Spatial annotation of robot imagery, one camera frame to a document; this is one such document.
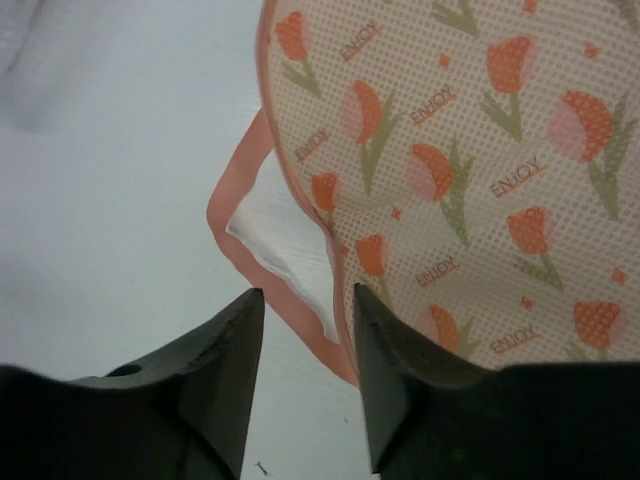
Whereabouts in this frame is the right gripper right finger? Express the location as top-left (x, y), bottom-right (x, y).
top-left (354, 284), bottom-right (639, 479)

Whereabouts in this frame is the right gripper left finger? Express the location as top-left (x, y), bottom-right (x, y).
top-left (1, 288), bottom-right (265, 479)

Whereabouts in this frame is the floral mesh laundry bag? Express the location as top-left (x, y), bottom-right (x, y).
top-left (207, 1), bottom-right (639, 383)

